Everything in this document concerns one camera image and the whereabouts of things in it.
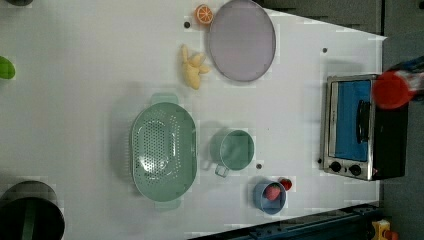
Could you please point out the red strawberry toy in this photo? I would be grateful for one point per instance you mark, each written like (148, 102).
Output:
(286, 183)

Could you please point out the green colander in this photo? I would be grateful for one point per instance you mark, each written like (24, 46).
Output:
(163, 148)

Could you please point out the green mug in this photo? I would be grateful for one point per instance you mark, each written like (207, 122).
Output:
(231, 150)

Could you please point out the orange slice toy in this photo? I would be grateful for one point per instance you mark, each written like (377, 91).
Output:
(203, 14)

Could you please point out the strawberry toy in bowl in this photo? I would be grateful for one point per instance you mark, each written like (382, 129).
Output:
(272, 192)

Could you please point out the blue bowl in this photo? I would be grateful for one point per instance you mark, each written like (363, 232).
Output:
(262, 203)

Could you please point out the grey round plate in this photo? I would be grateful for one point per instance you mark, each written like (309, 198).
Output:
(242, 40)

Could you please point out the yellow orange toy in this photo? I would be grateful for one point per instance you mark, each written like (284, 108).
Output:
(383, 231)

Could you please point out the red ketchup bottle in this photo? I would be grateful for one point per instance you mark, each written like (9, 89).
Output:
(399, 84)

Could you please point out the green marker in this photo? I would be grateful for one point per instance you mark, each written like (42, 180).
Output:
(7, 69)

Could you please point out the silver toaster oven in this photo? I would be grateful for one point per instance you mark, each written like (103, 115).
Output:
(359, 139)

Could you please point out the black round bin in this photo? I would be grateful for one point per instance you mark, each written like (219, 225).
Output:
(29, 211)

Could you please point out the yellow peeled banana toy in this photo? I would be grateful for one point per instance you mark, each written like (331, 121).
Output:
(193, 67)

